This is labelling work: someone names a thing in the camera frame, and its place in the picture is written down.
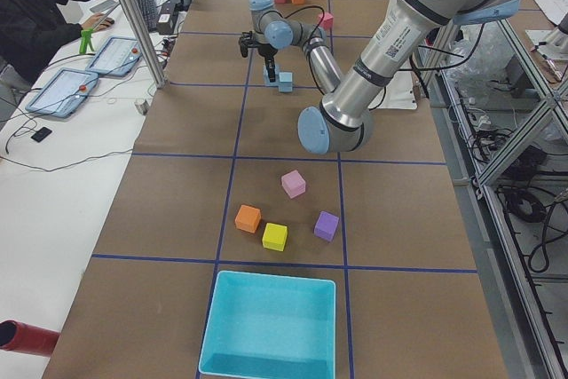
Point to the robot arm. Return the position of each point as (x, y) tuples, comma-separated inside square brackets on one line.
[(341, 122)]

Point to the green figurine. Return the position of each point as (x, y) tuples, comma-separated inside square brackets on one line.
[(86, 41)]

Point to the far blue teach pendant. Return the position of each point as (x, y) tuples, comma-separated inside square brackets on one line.
[(116, 57)]

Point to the person in black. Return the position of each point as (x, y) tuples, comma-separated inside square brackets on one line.
[(33, 31)]

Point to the yellow foam block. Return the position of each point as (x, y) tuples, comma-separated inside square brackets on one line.
[(275, 237)]

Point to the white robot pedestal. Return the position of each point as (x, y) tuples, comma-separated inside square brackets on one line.
[(399, 93)]

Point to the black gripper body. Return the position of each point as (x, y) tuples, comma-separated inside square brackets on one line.
[(268, 50)]

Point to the near purple foam block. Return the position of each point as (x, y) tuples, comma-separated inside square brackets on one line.
[(326, 226)]

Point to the light pink foam block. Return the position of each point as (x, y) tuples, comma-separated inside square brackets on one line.
[(293, 184)]

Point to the far pink foam block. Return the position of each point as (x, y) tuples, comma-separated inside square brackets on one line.
[(326, 20)]

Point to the blue teach pendant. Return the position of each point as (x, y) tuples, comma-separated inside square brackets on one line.
[(64, 93), (116, 57)]

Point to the black smartphone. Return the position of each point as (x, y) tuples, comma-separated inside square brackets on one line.
[(41, 134)]

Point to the cyan plastic bin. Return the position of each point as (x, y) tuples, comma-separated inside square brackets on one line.
[(270, 326)]

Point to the near blue teach pendant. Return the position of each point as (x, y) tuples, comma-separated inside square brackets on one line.
[(64, 93)]

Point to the black keyboard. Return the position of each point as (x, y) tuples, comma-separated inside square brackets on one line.
[(149, 12)]

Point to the near orange foam block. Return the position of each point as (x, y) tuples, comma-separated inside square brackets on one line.
[(248, 218)]

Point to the aluminium frame post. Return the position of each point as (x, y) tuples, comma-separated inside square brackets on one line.
[(138, 26)]

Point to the red cylinder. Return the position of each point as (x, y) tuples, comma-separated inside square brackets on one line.
[(23, 338)]

